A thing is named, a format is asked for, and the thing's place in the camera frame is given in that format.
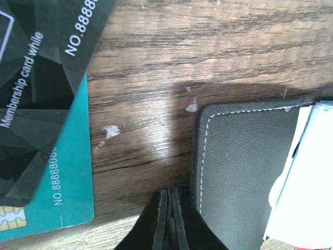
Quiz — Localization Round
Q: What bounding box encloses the black leather card holder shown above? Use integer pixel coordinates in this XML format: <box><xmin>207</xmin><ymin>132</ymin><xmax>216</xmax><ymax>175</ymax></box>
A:
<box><xmin>117</xmin><ymin>97</ymin><xmax>332</xmax><ymax>249</ymax></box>

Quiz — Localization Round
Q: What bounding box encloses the white card red circle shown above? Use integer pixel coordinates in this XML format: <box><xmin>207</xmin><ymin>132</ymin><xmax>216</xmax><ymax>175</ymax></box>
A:
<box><xmin>264</xmin><ymin>101</ymin><xmax>332</xmax><ymax>249</ymax></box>

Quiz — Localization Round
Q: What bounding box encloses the black membership card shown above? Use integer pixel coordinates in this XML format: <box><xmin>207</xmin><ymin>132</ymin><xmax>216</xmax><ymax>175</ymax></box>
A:
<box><xmin>1</xmin><ymin>1</ymin><xmax>115</xmax><ymax>207</ymax></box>

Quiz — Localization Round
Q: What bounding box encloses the teal chip card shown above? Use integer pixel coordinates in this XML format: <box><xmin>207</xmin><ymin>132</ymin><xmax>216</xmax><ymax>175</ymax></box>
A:
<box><xmin>1</xmin><ymin>77</ymin><xmax>94</xmax><ymax>242</ymax></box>

